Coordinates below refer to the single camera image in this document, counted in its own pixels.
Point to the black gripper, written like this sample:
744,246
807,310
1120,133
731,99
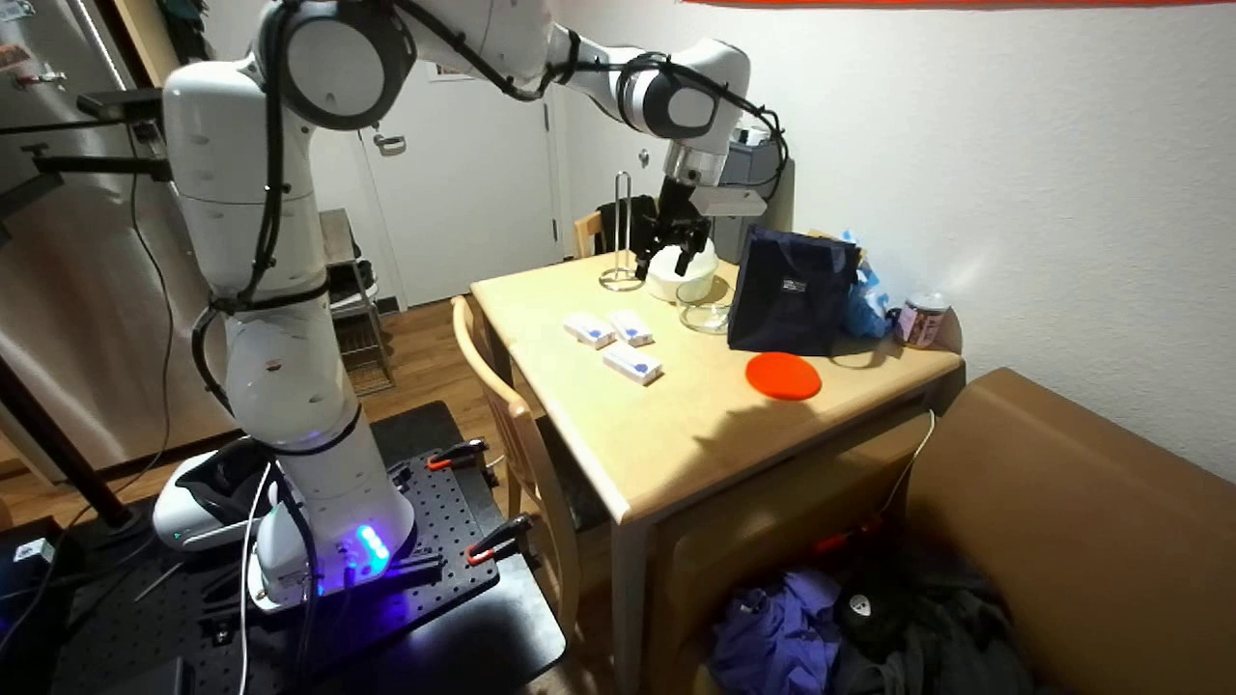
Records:
679,218

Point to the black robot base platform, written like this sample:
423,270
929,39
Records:
450,516

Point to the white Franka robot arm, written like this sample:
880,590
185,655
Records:
257,169

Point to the white lidded plastic bowl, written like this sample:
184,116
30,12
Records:
679,287

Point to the clear glass bowl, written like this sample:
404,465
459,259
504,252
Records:
703,314

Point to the wooden chair with jacket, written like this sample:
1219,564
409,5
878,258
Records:
589,234

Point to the grey plastic bin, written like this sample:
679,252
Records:
775,196

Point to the dark navy bag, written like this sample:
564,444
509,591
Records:
791,294

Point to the orange round lid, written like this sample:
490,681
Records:
781,375

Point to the blue plastic bag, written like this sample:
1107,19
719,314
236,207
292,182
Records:
875,299

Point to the wooden slat-back chair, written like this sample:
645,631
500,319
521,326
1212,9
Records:
495,388

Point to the small pinkish jar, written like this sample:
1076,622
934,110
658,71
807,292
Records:
929,326

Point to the small wooden side table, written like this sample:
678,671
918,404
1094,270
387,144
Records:
350,276

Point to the purple cloth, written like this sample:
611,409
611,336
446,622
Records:
775,631

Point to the black clothes pile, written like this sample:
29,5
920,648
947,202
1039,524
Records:
939,631

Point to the brown armchair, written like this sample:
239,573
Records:
1094,543

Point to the grey round floor device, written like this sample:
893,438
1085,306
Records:
193,503

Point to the leaning wooden plank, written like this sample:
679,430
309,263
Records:
143,39

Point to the stainless steel appliance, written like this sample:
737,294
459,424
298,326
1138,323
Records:
77,323

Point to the small grey box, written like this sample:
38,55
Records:
30,550

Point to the wrist-mounted camera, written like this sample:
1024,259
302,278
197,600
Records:
727,202

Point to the black camera stand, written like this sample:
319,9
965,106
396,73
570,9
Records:
135,101

